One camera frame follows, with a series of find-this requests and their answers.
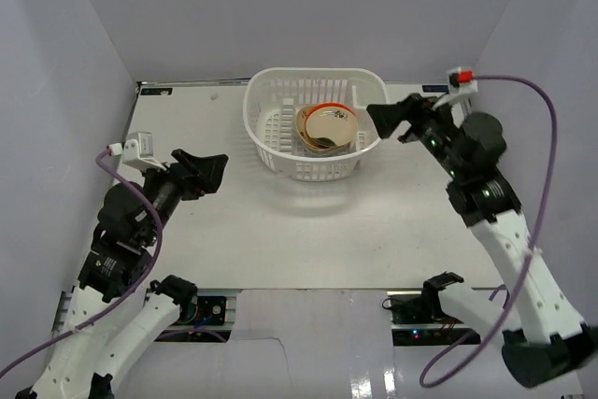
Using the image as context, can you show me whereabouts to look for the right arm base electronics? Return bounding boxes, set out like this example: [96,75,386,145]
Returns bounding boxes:
[381,291,481,348]

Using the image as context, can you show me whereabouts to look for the cream round flower plate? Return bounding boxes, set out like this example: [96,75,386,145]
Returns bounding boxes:
[295,106,319,150]

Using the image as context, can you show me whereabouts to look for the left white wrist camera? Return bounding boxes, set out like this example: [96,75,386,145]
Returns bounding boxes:
[107,132,164,172]

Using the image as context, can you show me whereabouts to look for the white plastic dish basket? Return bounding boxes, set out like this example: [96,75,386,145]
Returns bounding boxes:
[243,67,389,182]

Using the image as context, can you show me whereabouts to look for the black table label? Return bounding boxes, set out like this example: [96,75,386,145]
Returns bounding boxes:
[139,87,173,96]
[421,84,449,93]

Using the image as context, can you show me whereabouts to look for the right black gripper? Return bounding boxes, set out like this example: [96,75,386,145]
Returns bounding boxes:
[366,93,464,178]

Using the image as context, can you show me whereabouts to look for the left black table label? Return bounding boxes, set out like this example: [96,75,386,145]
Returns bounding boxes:
[139,87,173,96]

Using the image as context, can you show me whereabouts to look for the cream round plate dark rim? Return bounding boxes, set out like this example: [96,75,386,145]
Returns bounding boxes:
[306,107,359,147]

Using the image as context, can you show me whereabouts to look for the right black table label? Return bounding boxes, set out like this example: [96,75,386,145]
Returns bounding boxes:
[421,84,449,93]

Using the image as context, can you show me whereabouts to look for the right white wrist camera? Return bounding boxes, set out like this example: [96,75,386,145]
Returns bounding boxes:
[433,66,478,109]

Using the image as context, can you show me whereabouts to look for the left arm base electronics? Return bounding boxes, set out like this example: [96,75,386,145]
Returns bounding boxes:
[156,295,234,343]

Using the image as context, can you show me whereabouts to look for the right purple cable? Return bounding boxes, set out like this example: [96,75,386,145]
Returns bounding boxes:
[419,72,560,389]

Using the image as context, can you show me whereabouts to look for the orange round plate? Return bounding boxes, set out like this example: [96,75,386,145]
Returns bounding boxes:
[308,102,354,114]

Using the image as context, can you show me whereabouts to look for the golden square panda plate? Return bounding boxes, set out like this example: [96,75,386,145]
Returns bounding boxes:
[303,142,350,157]

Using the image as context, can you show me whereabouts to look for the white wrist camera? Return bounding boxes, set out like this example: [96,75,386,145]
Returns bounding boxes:
[433,66,478,109]
[107,132,164,172]

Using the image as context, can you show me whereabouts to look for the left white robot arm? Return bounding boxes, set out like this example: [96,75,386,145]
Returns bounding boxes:
[16,149,229,398]

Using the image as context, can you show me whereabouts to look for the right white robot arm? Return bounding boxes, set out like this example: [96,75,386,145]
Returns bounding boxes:
[366,93,597,389]

